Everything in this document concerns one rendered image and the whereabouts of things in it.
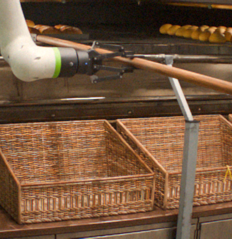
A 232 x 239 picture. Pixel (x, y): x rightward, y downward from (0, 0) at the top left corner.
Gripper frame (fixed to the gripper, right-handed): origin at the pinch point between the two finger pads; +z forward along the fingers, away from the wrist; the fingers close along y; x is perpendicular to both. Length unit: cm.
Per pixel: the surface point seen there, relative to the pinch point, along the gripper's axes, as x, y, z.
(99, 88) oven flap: -77, 21, 24
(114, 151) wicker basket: -65, 46, 27
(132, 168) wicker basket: -48, 49, 27
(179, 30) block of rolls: -128, -3, 94
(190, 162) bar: -18, 40, 35
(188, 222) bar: -18, 64, 37
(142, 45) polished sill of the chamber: -78, 2, 44
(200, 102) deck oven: -77, 28, 76
